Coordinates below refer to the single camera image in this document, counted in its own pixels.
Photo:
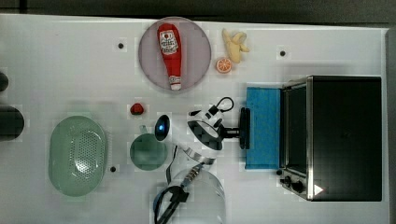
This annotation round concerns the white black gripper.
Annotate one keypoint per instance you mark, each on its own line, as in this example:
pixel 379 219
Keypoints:
pixel 204 124

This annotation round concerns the black toaster oven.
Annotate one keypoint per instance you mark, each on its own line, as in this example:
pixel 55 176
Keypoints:
pixel 331 139

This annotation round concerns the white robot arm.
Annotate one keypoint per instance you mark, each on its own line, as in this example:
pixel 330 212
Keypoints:
pixel 193 194

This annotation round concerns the orange slice toy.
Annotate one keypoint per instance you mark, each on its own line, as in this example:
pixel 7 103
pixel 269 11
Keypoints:
pixel 224 65

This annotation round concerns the green mug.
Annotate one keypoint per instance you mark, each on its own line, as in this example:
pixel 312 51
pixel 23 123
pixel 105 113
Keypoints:
pixel 146 152

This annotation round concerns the grey round plate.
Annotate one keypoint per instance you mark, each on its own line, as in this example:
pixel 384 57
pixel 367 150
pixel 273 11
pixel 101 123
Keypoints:
pixel 195 54

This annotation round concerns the yellow banana toy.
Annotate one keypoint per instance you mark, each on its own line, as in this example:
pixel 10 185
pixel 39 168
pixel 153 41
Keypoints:
pixel 234 45

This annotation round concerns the dark red strawberry toy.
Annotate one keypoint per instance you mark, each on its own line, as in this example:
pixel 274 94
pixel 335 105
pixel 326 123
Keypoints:
pixel 137 109

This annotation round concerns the red ketchup bottle toy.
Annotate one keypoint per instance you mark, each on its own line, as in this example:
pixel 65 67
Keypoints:
pixel 171 50

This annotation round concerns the green oval colander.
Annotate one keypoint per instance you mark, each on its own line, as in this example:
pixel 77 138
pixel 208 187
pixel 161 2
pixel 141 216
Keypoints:
pixel 77 156

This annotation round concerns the small black cylinder holder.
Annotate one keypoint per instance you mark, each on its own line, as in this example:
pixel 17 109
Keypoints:
pixel 3 81

